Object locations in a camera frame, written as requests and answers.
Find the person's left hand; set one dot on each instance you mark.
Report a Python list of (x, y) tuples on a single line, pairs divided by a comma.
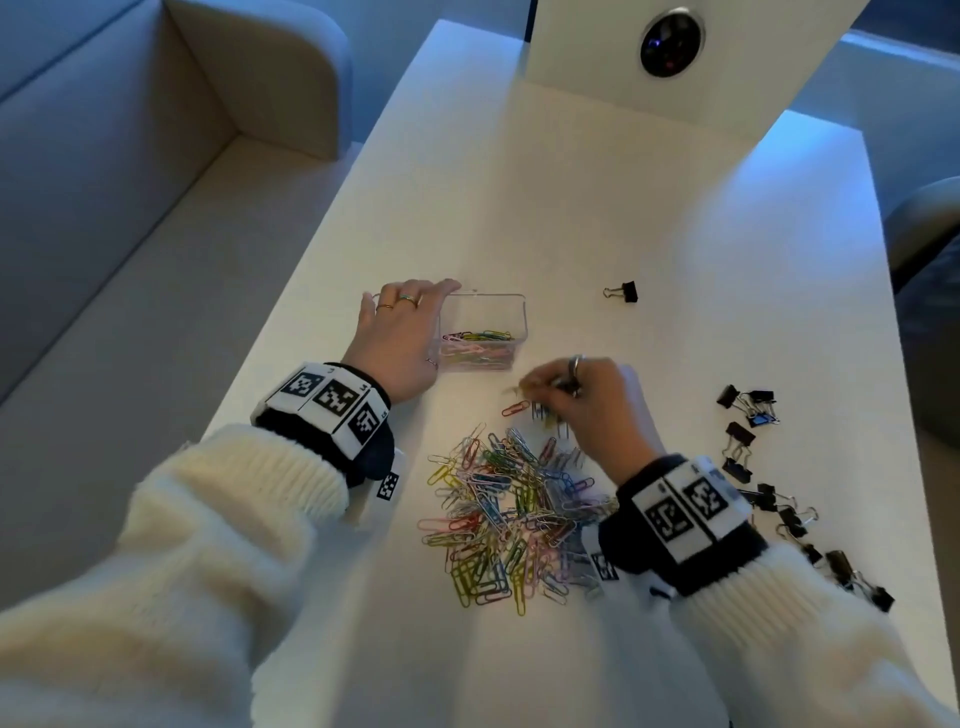
[(397, 345)]

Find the person's right hand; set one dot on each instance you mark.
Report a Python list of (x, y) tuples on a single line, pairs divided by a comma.
[(607, 412)]

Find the pile of coloured paper clips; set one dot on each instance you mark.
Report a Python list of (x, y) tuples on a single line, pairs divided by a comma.
[(510, 525), (480, 349)]

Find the transparent box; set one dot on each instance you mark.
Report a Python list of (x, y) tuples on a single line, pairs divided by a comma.
[(487, 307)]

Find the group of black binder clips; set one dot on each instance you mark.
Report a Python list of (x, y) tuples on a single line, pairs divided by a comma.
[(727, 396)]

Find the single black binder clip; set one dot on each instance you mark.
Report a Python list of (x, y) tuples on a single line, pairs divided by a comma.
[(630, 292)]

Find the person's left forearm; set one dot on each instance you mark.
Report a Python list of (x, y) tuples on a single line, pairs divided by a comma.
[(150, 585)]

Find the left marker wristband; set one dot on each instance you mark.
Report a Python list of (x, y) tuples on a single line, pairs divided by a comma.
[(330, 405)]

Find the marker wristband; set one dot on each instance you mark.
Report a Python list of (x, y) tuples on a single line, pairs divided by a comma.
[(682, 517), (330, 405)]

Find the right marker wristband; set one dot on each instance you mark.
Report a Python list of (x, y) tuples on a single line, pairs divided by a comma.
[(682, 517)]

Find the long beige sofa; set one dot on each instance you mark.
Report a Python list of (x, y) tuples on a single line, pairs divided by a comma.
[(112, 225)]

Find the white socket panel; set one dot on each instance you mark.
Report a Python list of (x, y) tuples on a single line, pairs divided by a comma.
[(585, 52)]

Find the silver-rimmed round socket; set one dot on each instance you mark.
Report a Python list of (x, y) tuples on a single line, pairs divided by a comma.
[(672, 43)]

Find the window with roller blind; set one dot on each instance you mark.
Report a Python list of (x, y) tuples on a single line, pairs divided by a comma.
[(915, 19)]

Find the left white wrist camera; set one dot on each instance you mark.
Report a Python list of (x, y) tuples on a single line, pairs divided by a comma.
[(388, 486)]

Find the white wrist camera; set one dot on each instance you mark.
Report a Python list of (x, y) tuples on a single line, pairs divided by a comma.
[(388, 486), (604, 566)]

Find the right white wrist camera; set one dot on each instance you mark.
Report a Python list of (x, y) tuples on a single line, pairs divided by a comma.
[(604, 566)]

